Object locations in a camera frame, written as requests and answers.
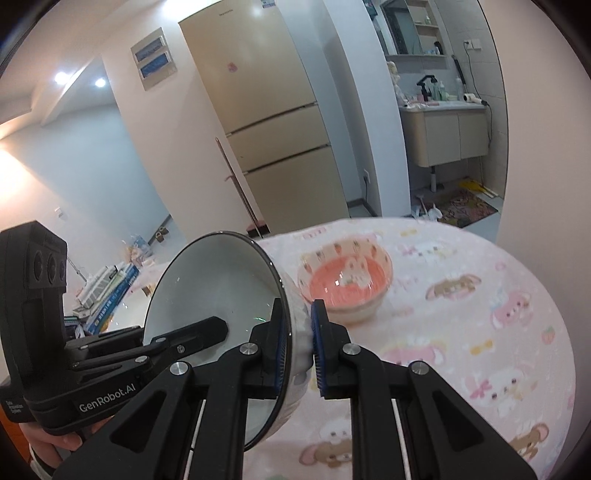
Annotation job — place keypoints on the white low wall outlet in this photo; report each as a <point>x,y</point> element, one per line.
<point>367,177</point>

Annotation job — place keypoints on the plastic packaged goods pile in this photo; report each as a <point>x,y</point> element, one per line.
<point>137,249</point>

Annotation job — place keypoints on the green bottle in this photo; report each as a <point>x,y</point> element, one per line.
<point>443,91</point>

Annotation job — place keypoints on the pink cartoon print tablecloth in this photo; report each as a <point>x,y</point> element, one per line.
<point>461,346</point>

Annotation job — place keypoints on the recessed ceiling light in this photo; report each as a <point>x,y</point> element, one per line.
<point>100,83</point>
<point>60,76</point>

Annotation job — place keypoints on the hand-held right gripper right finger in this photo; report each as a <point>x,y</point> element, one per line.
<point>319,360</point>

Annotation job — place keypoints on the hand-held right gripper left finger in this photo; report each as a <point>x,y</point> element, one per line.
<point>276,374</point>

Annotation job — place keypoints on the white bottle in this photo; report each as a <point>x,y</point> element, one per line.
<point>459,87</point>

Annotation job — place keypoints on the pink fridge sticker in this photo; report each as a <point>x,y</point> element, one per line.
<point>232,66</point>

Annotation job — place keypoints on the white bowl with black rim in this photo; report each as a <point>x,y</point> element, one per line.
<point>207,277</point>

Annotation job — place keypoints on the person's left hand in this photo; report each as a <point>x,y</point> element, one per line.
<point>46,443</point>

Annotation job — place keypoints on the patterned bath mat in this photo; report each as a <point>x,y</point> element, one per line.
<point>466,207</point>

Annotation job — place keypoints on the white hair dryer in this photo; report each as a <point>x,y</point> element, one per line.
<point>473,98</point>

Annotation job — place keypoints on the stack of books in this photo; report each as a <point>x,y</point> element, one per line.
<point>111,286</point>

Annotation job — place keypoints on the yellow flat floor item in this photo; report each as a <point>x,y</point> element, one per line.
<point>478,189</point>

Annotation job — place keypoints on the black faucet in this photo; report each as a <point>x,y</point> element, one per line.
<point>425,87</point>

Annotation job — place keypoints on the wall electrical panel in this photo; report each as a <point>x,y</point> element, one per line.
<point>154,57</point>

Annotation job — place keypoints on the white doll figurine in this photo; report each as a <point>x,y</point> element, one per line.
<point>396,81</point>

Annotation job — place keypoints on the pink carrot print bowl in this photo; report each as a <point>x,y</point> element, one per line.
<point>344,281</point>

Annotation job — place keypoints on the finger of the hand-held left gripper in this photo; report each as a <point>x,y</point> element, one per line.
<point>198,330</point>
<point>106,337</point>

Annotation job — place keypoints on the beige bathroom vanity cabinet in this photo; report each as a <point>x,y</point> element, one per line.
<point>438,138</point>

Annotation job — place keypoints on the beige refrigerator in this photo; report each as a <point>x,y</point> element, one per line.
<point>277,138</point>

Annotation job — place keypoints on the mirror cabinet with shelves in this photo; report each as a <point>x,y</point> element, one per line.
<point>411,27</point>

